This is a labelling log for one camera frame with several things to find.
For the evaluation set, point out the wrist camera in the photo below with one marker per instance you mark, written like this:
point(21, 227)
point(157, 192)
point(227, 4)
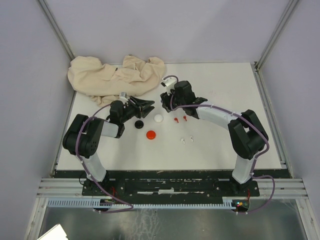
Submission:
point(123, 97)
point(169, 83)

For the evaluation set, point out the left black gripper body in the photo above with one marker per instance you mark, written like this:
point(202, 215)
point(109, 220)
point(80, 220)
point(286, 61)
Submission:
point(131, 110)

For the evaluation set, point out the beige crumpled cloth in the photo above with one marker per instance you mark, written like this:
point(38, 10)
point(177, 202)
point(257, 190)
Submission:
point(103, 83)

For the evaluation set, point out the white earbud charging case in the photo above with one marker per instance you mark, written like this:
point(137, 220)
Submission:
point(158, 118)

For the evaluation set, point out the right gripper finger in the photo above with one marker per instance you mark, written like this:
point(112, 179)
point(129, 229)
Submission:
point(164, 99)
point(167, 108)

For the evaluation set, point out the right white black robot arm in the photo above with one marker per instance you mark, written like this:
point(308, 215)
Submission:
point(248, 137)

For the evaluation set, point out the right aluminium frame post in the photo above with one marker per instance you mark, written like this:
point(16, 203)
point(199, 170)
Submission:
point(279, 28)

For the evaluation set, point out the white slotted cable duct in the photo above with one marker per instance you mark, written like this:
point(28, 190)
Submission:
point(102, 203)

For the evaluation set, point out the left aluminium frame post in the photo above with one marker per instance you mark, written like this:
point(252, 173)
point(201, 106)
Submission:
point(44, 6)

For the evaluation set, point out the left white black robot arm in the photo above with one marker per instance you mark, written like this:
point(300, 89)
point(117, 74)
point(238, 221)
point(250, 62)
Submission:
point(83, 135)

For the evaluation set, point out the red earbud charging case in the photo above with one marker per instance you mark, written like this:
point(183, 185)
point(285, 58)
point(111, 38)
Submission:
point(151, 135)

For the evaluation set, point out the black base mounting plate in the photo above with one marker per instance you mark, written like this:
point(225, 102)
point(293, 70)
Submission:
point(215, 183)

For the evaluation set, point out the aluminium frame post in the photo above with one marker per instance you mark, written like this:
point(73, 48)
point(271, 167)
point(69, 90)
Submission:
point(44, 6)
point(279, 28)

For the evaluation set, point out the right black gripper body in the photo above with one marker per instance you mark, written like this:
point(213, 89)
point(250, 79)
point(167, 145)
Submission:
point(175, 101)

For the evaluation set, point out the black earbud charging case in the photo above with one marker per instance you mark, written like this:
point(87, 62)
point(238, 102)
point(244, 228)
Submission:
point(139, 124)

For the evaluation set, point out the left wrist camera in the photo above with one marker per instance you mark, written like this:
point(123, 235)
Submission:
point(123, 97)

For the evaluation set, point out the white paper sheet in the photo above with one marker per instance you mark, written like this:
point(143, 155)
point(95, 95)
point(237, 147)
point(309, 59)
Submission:
point(55, 233)

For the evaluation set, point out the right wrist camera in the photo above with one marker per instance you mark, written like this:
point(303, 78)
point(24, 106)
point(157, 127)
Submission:
point(169, 83)

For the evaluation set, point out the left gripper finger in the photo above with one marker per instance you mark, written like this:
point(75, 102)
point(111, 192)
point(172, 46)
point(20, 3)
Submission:
point(145, 111)
point(141, 102)

